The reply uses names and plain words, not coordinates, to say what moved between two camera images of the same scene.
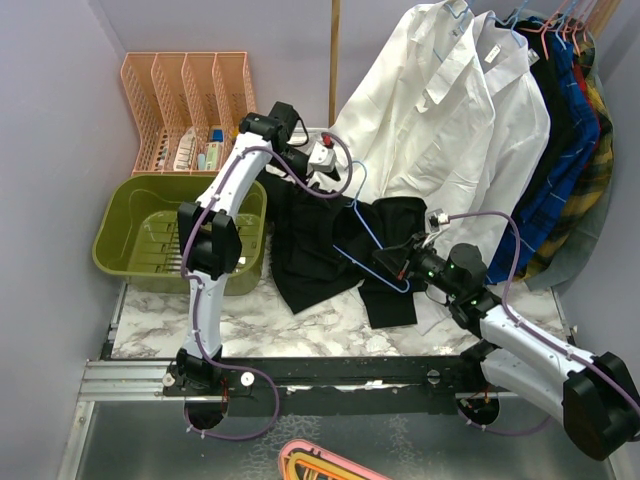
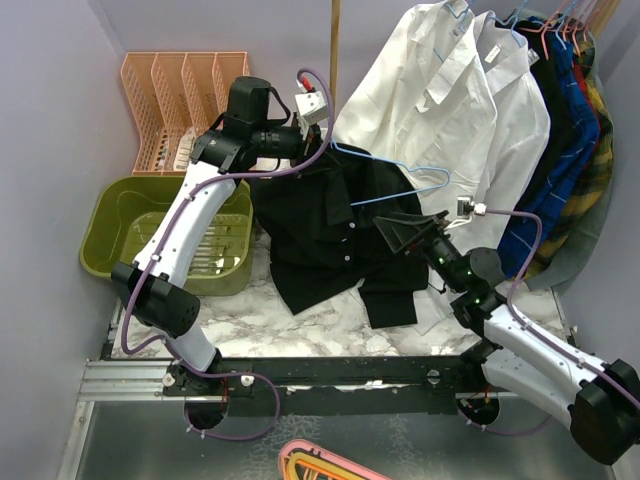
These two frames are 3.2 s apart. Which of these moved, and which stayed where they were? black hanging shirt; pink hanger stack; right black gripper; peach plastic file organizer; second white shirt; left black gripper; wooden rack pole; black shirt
Moved: right black gripper; left black gripper; black shirt
Stayed: peach plastic file organizer; wooden rack pole; black hanging shirt; second white shirt; pink hanger stack
